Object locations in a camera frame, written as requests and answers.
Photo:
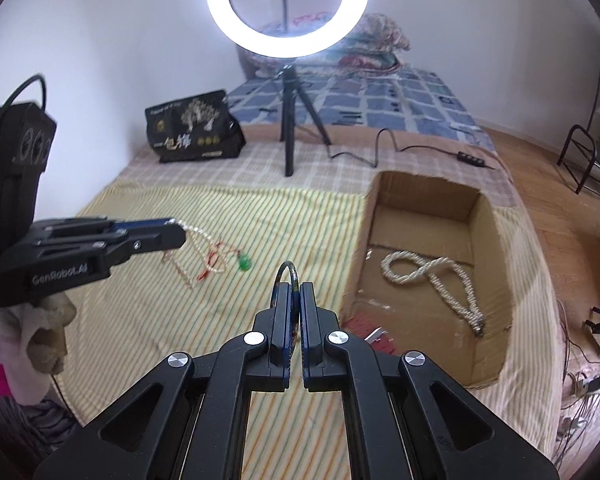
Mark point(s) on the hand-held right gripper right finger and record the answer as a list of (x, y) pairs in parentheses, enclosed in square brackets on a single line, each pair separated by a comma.
[(307, 310)]

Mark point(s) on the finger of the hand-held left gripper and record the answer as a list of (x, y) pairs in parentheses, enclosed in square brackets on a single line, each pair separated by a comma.
[(145, 242), (105, 225)]

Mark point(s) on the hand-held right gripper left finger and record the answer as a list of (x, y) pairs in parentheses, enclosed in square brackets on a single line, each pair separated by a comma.
[(283, 305)]

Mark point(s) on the cardboard box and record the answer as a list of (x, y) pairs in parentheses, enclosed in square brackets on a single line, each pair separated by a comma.
[(430, 240)]

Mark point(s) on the red jewelry card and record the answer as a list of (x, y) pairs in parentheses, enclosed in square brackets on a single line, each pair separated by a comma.
[(367, 332)]

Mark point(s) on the person's left hand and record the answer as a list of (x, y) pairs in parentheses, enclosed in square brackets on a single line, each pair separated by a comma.
[(45, 340)]

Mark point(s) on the yellow striped cloth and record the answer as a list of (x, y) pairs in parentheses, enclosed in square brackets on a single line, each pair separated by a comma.
[(280, 220)]

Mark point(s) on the beige plaid blanket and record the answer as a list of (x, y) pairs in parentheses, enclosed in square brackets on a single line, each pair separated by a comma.
[(220, 170)]

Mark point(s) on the black printed bag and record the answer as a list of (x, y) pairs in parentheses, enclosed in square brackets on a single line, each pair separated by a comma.
[(197, 127)]

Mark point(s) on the black tripod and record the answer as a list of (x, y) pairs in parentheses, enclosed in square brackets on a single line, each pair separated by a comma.
[(290, 110)]

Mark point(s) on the grey cloth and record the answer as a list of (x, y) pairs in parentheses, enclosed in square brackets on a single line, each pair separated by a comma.
[(30, 422)]

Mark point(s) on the blue plaid bed sheet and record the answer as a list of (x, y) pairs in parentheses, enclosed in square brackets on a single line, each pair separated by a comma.
[(380, 100)]

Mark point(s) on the folded floral quilts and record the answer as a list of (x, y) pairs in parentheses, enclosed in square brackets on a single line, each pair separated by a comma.
[(375, 40)]

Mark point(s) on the black metal rack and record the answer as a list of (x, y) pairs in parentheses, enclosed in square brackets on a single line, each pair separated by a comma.
[(582, 160)]

